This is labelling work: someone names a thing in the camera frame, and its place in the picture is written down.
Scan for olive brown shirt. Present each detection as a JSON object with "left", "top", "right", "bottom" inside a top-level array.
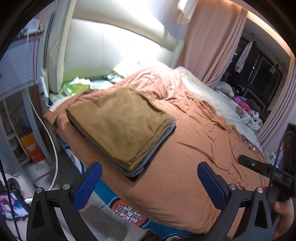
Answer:
[{"left": 66, "top": 87, "right": 175, "bottom": 172}]

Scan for grey folded clothes stack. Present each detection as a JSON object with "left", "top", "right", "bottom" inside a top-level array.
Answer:
[{"left": 67, "top": 115, "right": 177, "bottom": 182}]

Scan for person's right hand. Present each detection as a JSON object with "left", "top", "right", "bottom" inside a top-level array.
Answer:
[{"left": 273, "top": 187, "right": 295, "bottom": 240}]

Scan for tablet with colourful screen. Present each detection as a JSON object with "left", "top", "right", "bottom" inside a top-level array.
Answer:
[{"left": 0, "top": 190, "right": 30, "bottom": 220}]

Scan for plush toys pile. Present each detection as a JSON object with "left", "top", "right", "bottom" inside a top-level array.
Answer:
[{"left": 214, "top": 81, "right": 270, "bottom": 133}]

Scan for cream bed sheet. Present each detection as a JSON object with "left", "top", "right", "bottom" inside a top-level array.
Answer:
[{"left": 175, "top": 66, "right": 262, "bottom": 150}]

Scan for orange paper bag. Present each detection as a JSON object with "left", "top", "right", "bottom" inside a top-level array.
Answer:
[{"left": 20, "top": 133, "right": 45, "bottom": 163}]

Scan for white bedside table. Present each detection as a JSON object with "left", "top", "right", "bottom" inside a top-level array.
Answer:
[{"left": 1, "top": 34, "right": 55, "bottom": 168}]

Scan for orange-brown bed blanket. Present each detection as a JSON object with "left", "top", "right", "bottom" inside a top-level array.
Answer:
[{"left": 44, "top": 67, "right": 268, "bottom": 233}]

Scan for blue patterned bed skirt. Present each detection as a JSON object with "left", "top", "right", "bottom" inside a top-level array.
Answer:
[{"left": 56, "top": 135, "right": 204, "bottom": 241}]

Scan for hanging patterned garment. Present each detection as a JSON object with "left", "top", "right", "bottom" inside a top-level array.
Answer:
[{"left": 235, "top": 42, "right": 253, "bottom": 73}]

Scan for green tissue pack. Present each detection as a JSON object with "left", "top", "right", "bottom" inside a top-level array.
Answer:
[{"left": 62, "top": 76, "right": 92, "bottom": 96}]

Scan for pink curtain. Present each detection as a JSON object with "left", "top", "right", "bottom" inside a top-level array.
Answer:
[{"left": 177, "top": 1, "right": 248, "bottom": 87}]

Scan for white pillow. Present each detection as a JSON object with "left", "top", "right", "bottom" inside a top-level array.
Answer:
[{"left": 113, "top": 60, "right": 150, "bottom": 78}]

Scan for cream padded headboard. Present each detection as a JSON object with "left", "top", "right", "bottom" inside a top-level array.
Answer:
[{"left": 41, "top": 1, "right": 185, "bottom": 93}]

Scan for black cable on bed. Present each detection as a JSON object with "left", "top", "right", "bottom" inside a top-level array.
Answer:
[{"left": 240, "top": 133, "right": 261, "bottom": 154}]

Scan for white charging cable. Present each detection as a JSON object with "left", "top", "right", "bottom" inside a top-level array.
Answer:
[{"left": 24, "top": 41, "right": 58, "bottom": 190}]

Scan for red cable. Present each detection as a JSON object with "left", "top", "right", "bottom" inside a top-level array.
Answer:
[{"left": 31, "top": 16, "right": 45, "bottom": 93}]

